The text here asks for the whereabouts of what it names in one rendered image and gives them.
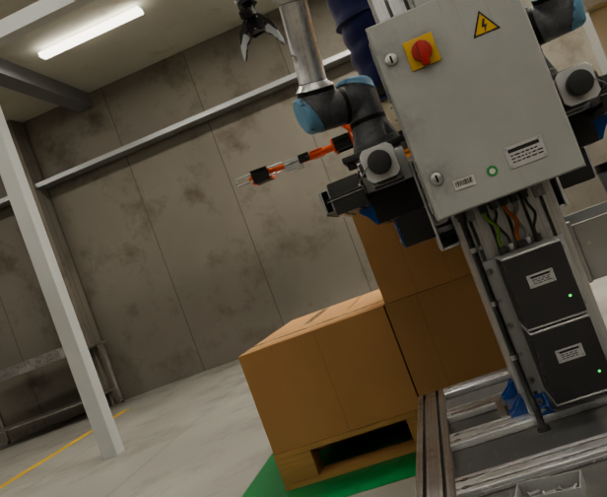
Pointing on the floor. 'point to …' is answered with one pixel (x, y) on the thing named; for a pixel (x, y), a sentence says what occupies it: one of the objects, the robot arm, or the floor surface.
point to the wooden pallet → (313, 472)
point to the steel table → (24, 373)
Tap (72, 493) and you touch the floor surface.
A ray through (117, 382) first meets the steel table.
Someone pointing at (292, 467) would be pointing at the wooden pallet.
